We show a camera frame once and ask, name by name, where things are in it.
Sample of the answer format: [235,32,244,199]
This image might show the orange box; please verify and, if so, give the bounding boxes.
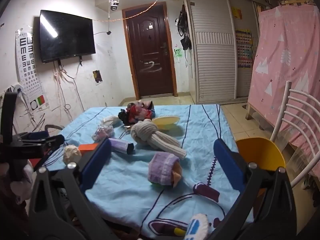
[78,143,99,155]

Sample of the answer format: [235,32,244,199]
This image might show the printed plastic wrapper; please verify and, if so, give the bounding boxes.
[92,125,114,142]

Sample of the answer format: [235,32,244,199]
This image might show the purple tube box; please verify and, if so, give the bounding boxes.
[109,138,135,155]

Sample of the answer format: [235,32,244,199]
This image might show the purple towel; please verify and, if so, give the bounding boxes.
[148,152,182,187]

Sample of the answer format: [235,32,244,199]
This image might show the yellow plastic trash bin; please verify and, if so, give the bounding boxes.
[236,137,286,171]

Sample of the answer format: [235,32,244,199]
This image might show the eye chart poster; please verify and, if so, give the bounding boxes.
[15,28,46,111]

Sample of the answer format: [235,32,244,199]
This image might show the white metal chair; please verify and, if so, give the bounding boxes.
[270,81,319,187]

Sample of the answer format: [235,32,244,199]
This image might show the black knit sock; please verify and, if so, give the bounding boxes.
[118,109,132,126]

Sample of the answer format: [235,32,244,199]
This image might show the light blue bed sheet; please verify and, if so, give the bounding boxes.
[46,103,253,239]

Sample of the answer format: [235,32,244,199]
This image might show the yellow plastic comb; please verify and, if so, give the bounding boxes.
[152,115,180,131]

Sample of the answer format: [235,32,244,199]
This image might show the dark brown door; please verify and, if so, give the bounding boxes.
[122,2,177,99]

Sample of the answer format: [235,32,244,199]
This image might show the pink tree-print curtain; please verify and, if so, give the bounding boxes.
[248,5,319,163]

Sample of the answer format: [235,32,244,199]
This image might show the white slatted wardrobe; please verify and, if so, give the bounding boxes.
[184,0,259,104]

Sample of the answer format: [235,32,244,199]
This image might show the dark wall sticker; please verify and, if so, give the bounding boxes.
[93,70,103,84]

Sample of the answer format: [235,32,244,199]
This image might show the black wall television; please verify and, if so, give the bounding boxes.
[39,10,95,63]

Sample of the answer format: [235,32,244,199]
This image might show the white security camera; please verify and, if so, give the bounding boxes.
[108,0,119,11]

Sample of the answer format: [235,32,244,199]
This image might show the colourful wall chart poster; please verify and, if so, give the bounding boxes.
[235,29,253,68]

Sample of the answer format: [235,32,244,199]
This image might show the black bags hanging on wall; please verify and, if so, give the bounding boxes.
[176,5,192,50]

